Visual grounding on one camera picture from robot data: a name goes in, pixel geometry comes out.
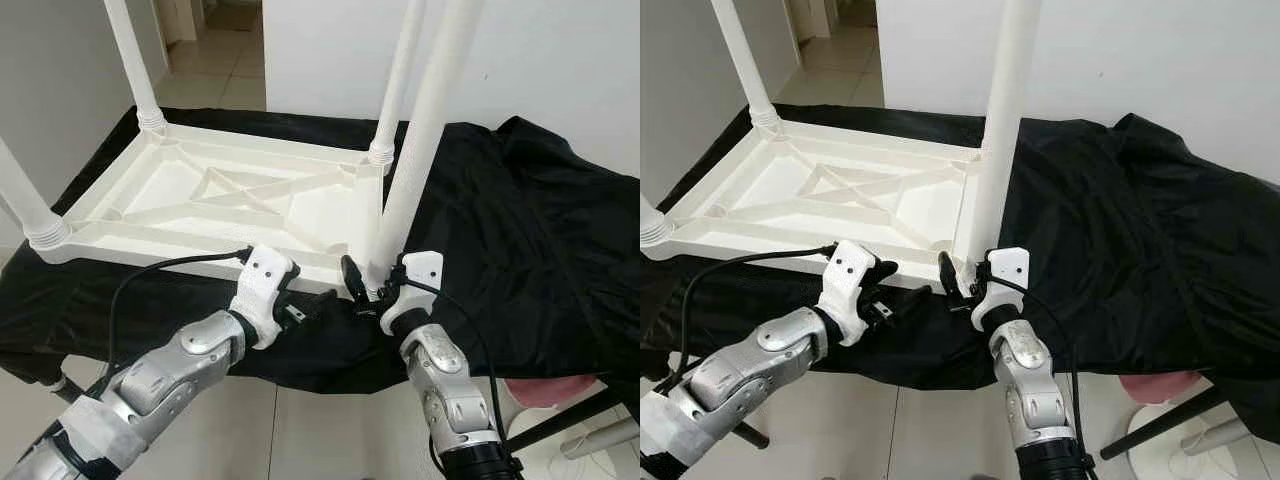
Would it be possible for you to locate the white plastic table leg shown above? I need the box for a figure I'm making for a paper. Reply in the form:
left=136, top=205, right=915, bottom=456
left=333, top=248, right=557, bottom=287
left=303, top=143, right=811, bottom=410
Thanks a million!
left=368, top=0, right=428, bottom=167
left=953, top=0, right=1044, bottom=278
left=103, top=0, right=169, bottom=138
left=712, top=0, right=783, bottom=131
left=640, top=195, right=674, bottom=250
left=0, top=135, right=74, bottom=257
left=363, top=0, right=487, bottom=293

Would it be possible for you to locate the black fabric table cover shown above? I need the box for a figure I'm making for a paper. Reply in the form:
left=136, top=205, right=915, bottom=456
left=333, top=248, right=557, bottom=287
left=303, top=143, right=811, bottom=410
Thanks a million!
left=0, top=105, right=641, bottom=396
left=640, top=103, right=1280, bottom=443

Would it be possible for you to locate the pink plastic stool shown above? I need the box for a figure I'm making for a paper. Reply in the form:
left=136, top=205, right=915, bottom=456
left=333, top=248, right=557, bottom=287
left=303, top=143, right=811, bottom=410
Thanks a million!
left=505, top=375, right=603, bottom=409
left=1118, top=370, right=1208, bottom=404

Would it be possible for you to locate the white plastic children table top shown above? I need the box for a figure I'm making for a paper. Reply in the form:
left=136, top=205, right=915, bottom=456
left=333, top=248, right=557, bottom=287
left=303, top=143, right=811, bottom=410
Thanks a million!
left=35, top=120, right=396, bottom=298
left=645, top=118, right=986, bottom=293

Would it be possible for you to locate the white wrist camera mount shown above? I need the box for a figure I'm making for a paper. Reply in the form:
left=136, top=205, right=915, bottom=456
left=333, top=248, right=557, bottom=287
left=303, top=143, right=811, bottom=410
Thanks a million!
left=228, top=245, right=301, bottom=351
left=970, top=247, right=1031, bottom=331
left=378, top=251, right=444, bottom=336
left=815, top=240, right=881, bottom=348

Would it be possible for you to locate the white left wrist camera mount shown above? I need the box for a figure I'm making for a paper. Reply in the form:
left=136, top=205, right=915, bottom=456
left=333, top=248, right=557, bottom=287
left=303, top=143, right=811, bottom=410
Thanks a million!
left=228, top=245, right=301, bottom=351
left=815, top=240, right=881, bottom=348

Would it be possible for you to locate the white metal bar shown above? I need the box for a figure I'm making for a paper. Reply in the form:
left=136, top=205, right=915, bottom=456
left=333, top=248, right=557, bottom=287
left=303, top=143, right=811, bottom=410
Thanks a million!
left=560, top=418, right=641, bottom=462
left=1180, top=418, right=1253, bottom=457

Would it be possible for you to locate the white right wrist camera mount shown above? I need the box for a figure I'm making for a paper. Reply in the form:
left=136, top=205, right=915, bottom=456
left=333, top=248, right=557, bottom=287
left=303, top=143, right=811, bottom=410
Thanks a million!
left=970, top=247, right=1031, bottom=331
left=378, top=251, right=444, bottom=336

